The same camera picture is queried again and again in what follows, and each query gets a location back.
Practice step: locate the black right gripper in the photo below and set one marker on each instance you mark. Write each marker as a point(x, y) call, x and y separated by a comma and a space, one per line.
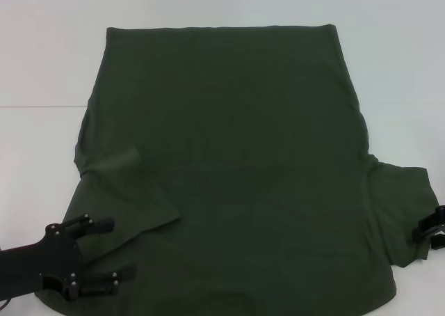
point(441, 215)

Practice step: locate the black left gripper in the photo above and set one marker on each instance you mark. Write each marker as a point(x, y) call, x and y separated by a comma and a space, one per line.
point(52, 260)

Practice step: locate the dark green t-shirt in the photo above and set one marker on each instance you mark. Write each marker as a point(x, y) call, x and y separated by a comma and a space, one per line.
point(226, 138)

